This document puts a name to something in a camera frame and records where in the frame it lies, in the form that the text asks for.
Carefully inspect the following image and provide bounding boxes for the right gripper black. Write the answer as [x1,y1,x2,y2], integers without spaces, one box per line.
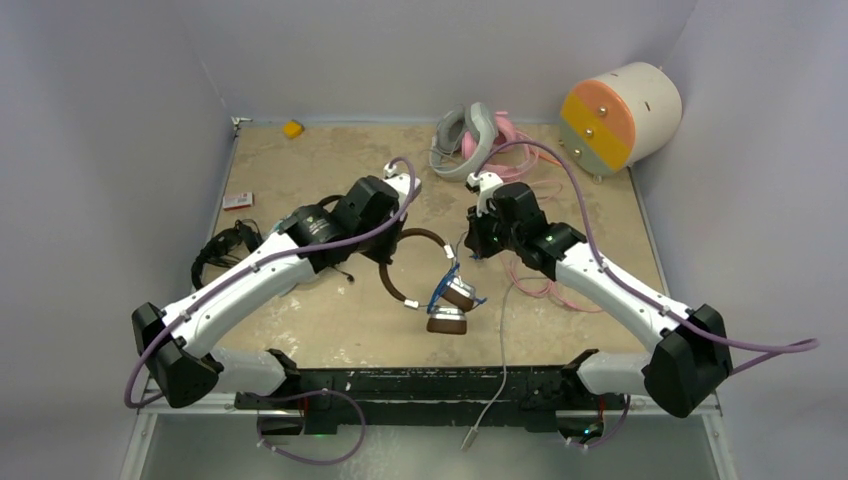
[464,201,522,261]

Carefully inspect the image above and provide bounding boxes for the blue earphones with cable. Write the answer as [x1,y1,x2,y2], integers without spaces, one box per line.
[426,262,488,314]

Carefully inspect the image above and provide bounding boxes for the pink headphones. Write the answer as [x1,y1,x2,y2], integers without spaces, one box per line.
[460,110,604,314]

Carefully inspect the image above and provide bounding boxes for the teal white cat headphones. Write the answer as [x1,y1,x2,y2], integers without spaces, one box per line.
[264,219,355,285]

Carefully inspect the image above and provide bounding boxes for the brown headphones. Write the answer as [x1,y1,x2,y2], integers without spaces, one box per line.
[317,193,478,337]

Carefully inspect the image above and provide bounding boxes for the black headphones with cable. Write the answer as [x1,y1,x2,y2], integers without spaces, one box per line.
[190,219,264,290]

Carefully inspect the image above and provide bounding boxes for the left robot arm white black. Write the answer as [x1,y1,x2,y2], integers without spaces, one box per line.
[131,174,421,409]

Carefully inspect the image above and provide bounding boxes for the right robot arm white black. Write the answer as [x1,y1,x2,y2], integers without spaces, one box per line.
[465,174,733,418]

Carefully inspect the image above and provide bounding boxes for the grey white headphones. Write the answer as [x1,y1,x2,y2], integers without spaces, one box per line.
[429,102,499,182]

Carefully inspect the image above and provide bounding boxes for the yellow small object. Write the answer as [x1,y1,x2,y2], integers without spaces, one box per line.
[281,120,305,139]

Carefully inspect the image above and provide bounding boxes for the small red white box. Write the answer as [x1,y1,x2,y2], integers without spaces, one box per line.
[221,192,255,211]

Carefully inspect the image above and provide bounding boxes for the round drawer cabinet orange yellow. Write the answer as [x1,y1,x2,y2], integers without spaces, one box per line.
[560,62,683,178]

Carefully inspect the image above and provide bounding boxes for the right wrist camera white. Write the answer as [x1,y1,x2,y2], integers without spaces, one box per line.
[466,171,504,217]

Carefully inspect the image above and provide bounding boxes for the white usb cable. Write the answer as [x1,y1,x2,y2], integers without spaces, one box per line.
[460,281,518,453]

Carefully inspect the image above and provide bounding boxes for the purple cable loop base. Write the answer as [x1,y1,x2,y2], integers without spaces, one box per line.
[256,381,370,464]

